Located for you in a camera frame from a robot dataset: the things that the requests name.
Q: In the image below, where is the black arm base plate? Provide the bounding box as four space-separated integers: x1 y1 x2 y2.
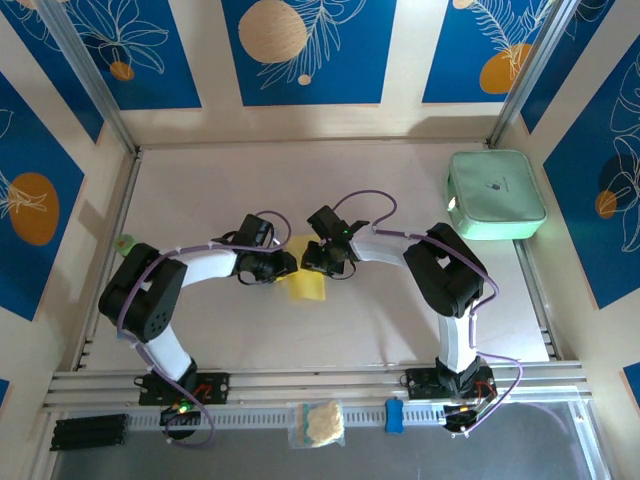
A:
399 367 496 401
137 372 231 406

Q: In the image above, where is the black controller board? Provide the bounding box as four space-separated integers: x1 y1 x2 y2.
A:
159 403 202 441
442 397 501 439

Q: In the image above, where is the blue rectangular block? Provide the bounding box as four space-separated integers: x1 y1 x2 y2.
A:
384 397 405 434

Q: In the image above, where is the yellow cloth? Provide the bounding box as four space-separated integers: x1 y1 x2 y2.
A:
287 234 329 303

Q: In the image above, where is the grey slotted cable duct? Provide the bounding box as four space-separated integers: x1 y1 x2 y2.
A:
124 403 451 432

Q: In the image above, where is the aluminium frame post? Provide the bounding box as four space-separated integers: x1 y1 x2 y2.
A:
37 0 139 154
487 0 584 149

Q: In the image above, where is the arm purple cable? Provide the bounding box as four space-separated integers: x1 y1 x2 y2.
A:
115 209 293 450
332 189 525 436

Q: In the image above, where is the aluminium side rail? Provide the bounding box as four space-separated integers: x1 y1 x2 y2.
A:
74 149 144 371
514 239 561 361

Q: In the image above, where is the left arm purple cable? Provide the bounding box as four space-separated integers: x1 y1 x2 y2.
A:
115 209 293 450

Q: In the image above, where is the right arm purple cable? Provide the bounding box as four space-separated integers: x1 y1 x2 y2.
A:
332 189 525 436

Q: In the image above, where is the mint green zip case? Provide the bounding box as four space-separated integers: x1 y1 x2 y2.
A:
444 148 550 241

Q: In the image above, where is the aluminium front frame rail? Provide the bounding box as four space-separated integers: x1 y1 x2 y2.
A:
42 362 594 416

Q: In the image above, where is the clear bag of yellow snacks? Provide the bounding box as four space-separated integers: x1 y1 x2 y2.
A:
287 398 347 450

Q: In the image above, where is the black ribbed block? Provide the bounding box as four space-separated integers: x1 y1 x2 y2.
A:
49 412 130 453

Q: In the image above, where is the blue floral wall panel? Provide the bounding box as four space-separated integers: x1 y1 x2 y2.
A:
542 47 640 311
0 72 86 323
0 0 106 146
519 0 640 136
221 0 399 108
421 0 556 105
64 0 204 112

